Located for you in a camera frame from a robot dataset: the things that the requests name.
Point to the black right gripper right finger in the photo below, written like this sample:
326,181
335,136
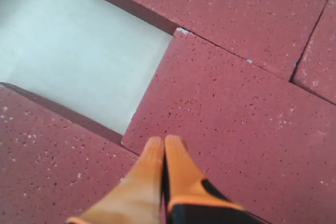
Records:
190,196

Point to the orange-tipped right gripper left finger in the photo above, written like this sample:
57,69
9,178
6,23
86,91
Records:
137,198

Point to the red brick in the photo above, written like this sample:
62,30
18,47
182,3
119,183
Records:
271,33
316,69
262,141
52,167

